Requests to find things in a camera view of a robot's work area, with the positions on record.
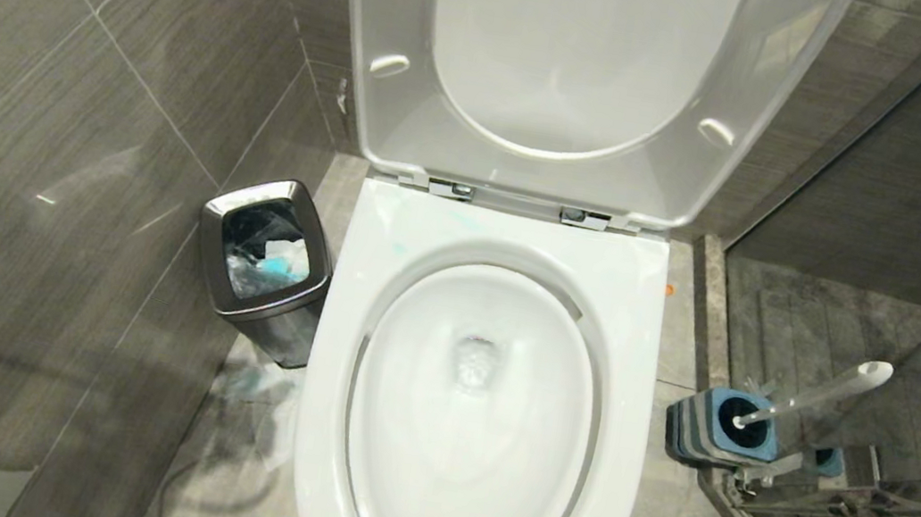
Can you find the metal door hinge bracket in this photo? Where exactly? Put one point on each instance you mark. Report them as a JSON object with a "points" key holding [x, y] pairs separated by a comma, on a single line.
{"points": [[763, 481]]}

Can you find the grey toilet brush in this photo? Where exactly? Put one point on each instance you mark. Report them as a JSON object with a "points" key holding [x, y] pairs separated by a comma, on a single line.
{"points": [[839, 384]]}

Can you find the white toilet bowl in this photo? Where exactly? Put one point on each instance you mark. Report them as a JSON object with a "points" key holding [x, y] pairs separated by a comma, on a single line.
{"points": [[632, 319]]}

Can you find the white toilet seat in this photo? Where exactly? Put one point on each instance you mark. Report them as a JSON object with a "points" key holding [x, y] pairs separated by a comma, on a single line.
{"points": [[387, 14]]}

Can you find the glass shower door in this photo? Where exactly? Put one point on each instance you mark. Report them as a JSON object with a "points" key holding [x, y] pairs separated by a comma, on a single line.
{"points": [[919, 269]]}

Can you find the blue striped brush holder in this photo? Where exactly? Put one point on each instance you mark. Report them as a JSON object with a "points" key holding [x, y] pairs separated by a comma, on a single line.
{"points": [[694, 427]]}

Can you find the clear trash bag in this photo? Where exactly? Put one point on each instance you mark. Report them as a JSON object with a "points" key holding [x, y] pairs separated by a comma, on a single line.
{"points": [[267, 258]]}

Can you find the silver trash bin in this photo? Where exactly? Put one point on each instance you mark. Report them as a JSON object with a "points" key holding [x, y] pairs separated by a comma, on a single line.
{"points": [[295, 334]]}

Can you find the white toilet lid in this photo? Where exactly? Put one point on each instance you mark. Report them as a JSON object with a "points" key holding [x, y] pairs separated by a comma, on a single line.
{"points": [[581, 41]]}

